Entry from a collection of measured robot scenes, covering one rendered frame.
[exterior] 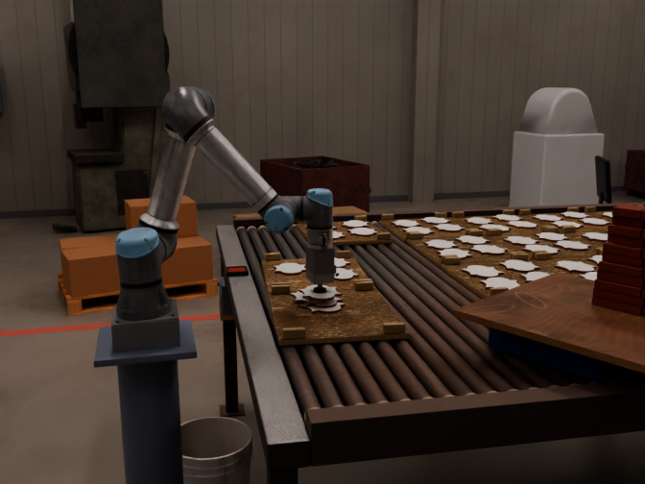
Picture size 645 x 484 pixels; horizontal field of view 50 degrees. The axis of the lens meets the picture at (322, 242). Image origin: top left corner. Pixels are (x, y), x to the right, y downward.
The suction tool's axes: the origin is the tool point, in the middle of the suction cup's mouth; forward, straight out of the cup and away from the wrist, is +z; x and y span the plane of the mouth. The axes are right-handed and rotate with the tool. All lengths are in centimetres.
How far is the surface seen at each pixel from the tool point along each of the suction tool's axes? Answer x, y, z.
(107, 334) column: 61, 12, 10
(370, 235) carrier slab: -48, 82, 3
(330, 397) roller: 15, -56, 5
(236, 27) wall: -105, 672, -124
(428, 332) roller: -23.0, -26.4, 4.9
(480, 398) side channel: -12, -72, 2
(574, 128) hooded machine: -429, 450, -12
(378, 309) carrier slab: -15.2, -9.1, 3.1
